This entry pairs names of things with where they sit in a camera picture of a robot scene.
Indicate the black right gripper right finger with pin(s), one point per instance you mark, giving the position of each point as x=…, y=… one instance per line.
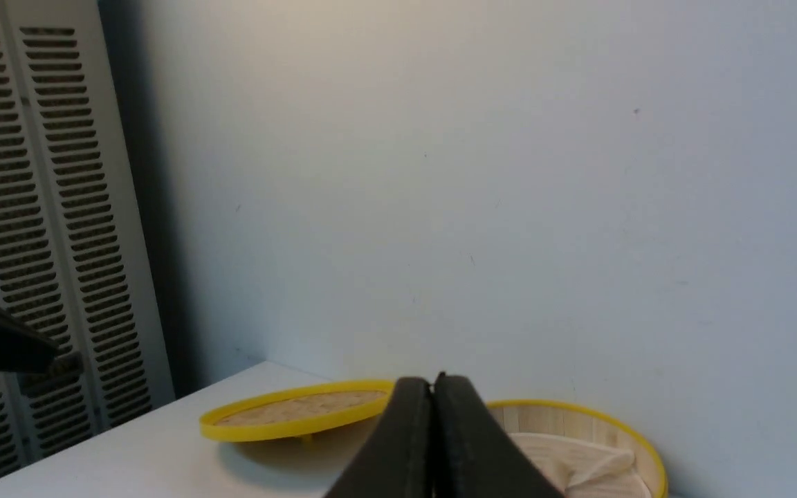
x=472, y=454

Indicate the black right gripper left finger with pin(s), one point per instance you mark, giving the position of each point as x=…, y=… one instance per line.
x=394, y=460

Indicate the yellow rimmed bamboo steamer basket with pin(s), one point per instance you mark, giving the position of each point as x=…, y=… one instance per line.
x=577, y=422

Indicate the white steamer liner paper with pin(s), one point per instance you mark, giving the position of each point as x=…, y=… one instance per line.
x=582, y=469

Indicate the yellow rimmed bamboo steamer lid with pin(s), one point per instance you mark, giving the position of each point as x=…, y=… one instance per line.
x=297, y=413

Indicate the white perforated metal panel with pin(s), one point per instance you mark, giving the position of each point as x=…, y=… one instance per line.
x=73, y=258

